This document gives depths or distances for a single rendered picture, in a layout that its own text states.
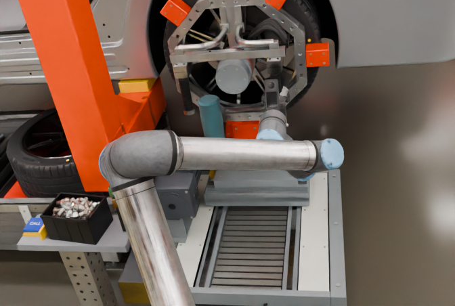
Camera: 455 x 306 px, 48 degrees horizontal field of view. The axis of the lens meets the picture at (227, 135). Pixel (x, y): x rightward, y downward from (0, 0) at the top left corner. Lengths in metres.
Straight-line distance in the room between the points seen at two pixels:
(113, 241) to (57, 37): 0.74
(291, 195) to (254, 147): 1.07
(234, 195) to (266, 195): 0.15
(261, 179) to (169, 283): 1.14
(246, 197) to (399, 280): 0.76
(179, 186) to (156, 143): 0.93
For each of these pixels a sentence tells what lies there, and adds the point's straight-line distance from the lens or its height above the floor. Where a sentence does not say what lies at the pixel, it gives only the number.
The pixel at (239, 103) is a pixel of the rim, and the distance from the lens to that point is 2.27.
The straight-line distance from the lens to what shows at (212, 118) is 2.07.
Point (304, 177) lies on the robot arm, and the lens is 1.66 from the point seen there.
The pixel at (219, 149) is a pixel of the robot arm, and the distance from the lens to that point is 1.34.
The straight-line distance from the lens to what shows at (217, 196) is 2.49.
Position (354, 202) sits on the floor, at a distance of 2.64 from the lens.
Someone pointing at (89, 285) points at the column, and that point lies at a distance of 2.18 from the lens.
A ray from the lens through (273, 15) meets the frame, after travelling 1.99.
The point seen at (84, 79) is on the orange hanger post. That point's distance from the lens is 1.81.
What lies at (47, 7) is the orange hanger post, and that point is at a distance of 1.75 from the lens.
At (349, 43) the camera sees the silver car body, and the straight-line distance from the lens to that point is 2.15.
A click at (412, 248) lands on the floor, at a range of 2.43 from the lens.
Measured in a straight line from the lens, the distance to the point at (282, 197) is 2.45.
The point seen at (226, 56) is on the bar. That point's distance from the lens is 1.86.
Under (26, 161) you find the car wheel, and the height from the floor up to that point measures 0.50.
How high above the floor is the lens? 1.69
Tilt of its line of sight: 32 degrees down
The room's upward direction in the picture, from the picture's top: 9 degrees counter-clockwise
